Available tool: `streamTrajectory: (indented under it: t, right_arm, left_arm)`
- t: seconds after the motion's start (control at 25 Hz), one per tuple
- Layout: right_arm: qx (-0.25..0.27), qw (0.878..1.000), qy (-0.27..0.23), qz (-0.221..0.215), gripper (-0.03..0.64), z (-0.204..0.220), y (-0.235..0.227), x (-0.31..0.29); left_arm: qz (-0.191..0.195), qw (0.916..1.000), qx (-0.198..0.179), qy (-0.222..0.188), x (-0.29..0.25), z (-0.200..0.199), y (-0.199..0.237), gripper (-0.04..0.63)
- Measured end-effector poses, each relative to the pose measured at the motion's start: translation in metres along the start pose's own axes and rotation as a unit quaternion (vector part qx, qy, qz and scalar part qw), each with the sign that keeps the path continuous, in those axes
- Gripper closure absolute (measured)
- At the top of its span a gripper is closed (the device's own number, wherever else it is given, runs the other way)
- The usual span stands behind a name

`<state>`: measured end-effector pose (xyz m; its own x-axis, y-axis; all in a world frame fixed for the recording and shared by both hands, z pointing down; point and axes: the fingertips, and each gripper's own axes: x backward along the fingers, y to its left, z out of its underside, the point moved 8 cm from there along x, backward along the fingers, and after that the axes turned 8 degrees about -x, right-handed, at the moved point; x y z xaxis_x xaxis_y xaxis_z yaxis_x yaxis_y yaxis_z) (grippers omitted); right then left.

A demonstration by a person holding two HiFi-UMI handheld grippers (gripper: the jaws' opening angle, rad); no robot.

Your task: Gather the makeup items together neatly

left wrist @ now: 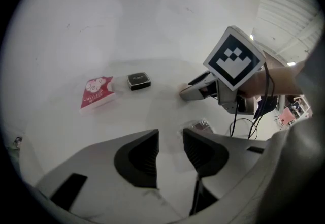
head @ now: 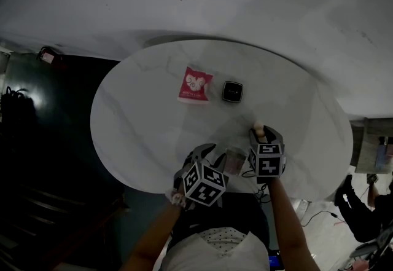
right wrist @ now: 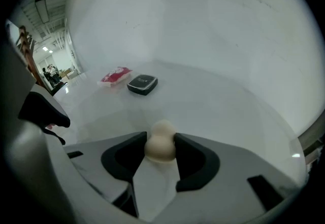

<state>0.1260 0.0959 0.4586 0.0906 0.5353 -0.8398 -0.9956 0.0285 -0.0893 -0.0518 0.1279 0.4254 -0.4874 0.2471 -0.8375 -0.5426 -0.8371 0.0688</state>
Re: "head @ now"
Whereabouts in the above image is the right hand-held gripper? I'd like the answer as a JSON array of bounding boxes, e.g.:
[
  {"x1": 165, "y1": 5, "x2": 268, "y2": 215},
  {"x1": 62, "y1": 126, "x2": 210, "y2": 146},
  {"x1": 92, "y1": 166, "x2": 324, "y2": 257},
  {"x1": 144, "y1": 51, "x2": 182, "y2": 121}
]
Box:
[{"x1": 248, "y1": 125, "x2": 287, "y2": 178}]

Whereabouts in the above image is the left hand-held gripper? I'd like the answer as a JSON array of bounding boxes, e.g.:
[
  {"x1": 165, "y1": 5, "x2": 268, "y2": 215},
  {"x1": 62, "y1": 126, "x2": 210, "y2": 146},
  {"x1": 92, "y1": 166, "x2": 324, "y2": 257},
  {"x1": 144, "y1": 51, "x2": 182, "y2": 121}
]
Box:
[{"x1": 173, "y1": 143, "x2": 230, "y2": 208}]

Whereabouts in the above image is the small cream round object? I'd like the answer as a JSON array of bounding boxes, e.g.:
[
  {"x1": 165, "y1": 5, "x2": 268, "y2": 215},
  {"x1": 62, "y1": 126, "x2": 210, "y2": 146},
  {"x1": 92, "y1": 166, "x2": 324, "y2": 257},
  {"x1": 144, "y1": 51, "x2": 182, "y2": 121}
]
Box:
[{"x1": 253, "y1": 121, "x2": 267, "y2": 143}]

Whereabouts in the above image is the clear patterned small packet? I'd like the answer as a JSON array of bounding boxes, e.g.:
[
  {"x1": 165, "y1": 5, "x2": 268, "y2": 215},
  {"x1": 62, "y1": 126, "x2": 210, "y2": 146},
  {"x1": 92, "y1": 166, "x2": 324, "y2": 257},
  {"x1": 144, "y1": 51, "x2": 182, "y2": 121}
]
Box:
[{"x1": 225, "y1": 146, "x2": 248, "y2": 176}]

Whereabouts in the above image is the small black square box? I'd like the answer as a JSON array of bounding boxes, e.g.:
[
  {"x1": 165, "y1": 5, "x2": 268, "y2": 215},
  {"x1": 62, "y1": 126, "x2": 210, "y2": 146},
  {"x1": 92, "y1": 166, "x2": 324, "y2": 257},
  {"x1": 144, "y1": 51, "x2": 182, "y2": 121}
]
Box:
[{"x1": 222, "y1": 81, "x2": 244, "y2": 103}]

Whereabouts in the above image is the red snack packet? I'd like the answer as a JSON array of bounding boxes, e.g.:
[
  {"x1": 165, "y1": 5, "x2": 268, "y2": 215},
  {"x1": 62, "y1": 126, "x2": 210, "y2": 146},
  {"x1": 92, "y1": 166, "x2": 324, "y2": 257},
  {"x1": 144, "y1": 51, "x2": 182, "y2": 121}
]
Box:
[{"x1": 177, "y1": 66, "x2": 214, "y2": 104}]

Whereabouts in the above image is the person's left forearm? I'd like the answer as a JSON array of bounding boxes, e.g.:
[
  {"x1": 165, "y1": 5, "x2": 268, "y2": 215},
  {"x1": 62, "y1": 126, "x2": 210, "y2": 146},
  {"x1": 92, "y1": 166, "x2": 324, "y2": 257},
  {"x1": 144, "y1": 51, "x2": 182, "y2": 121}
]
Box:
[{"x1": 119, "y1": 202, "x2": 185, "y2": 271}]

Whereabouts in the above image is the person's right forearm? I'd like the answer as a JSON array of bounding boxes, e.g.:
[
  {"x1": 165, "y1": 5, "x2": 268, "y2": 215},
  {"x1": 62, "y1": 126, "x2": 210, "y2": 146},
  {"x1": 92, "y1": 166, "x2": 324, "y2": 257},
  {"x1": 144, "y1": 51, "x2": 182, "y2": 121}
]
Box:
[{"x1": 267, "y1": 176, "x2": 322, "y2": 271}]

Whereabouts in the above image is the white oval marble table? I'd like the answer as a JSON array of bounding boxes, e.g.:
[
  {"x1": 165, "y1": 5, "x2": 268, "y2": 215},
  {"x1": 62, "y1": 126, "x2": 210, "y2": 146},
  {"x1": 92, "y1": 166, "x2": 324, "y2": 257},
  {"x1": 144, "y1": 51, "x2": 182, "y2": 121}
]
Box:
[{"x1": 90, "y1": 39, "x2": 354, "y2": 202}]

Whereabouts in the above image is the white wrist scrunchie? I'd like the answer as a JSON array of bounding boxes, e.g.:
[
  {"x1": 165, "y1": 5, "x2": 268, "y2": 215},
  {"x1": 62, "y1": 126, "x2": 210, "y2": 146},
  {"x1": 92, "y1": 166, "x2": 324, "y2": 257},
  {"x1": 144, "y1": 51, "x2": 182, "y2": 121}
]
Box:
[{"x1": 165, "y1": 188, "x2": 187, "y2": 211}]

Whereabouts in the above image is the person's black garment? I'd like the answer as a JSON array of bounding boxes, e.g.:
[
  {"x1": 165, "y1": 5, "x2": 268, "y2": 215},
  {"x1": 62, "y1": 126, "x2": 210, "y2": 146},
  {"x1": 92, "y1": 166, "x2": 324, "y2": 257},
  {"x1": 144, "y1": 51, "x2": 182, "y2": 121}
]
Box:
[{"x1": 171, "y1": 192, "x2": 271, "y2": 249}]

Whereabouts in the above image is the person's white dotted top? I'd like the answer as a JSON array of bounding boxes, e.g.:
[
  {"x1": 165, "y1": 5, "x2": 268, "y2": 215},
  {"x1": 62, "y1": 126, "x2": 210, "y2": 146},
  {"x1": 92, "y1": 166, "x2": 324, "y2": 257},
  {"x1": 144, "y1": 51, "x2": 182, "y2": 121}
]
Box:
[{"x1": 161, "y1": 226, "x2": 271, "y2": 271}]

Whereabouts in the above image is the grey side desk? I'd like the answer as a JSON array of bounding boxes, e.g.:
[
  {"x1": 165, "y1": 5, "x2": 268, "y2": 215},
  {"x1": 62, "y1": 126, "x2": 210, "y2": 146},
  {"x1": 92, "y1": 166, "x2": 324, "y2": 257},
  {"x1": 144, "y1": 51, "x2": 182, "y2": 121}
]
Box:
[{"x1": 349, "y1": 117, "x2": 393, "y2": 174}]

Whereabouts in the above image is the black device with blue screen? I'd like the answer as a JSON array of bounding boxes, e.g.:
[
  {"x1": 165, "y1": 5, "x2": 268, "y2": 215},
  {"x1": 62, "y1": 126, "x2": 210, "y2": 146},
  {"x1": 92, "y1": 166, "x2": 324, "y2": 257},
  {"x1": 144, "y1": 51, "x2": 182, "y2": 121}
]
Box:
[{"x1": 267, "y1": 249, "x2": 283, "y2": 270}]

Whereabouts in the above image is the red fire extinguisher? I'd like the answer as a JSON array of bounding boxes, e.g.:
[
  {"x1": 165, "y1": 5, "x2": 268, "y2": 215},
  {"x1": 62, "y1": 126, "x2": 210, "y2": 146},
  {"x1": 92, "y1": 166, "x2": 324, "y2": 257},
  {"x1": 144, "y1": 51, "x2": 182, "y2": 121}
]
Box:
[{"x1": 36, "y1": 46, "x2": 67, "y2": 69}]

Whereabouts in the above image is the black bag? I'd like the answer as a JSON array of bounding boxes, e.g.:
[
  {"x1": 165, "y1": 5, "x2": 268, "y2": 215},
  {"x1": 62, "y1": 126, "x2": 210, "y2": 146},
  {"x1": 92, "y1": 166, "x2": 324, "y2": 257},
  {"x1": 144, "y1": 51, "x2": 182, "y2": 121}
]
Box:
[{"x1": 1, "y1": 87, "x2": 36, "y2": 123}]

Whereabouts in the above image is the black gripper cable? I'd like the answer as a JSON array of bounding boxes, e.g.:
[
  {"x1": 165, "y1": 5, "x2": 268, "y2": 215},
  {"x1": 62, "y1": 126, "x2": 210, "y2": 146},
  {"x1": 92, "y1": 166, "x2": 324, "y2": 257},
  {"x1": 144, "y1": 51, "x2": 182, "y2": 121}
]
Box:
[{"x1": 242, "y1": 170, "x2": 271, "y2": 203}]

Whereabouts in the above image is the thin floor cable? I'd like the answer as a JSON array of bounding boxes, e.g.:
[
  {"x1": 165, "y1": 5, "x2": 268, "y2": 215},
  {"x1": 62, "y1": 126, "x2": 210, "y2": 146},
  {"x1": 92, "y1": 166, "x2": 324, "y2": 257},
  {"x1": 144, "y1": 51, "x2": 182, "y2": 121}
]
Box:
[{"x1": 302, "y1": 210, "x2": 348, "y2": 227}]

